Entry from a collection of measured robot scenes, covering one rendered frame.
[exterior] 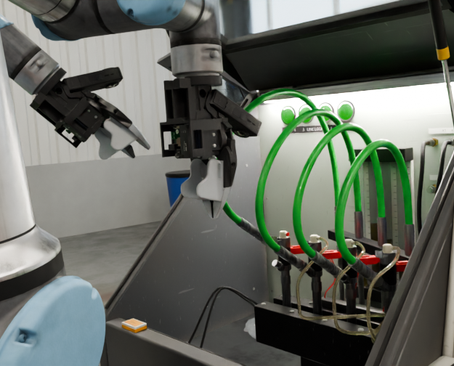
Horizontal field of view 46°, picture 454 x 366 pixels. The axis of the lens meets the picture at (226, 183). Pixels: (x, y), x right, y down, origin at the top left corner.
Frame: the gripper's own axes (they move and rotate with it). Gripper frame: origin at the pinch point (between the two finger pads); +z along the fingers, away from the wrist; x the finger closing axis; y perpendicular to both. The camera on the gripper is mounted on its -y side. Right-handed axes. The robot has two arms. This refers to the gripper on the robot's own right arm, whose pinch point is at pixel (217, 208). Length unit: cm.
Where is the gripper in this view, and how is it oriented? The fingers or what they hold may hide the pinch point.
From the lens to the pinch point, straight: 83.5
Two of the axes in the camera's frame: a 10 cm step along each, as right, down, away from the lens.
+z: 0.6, 9.9, 1.1
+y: -7.2, 1.2, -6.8
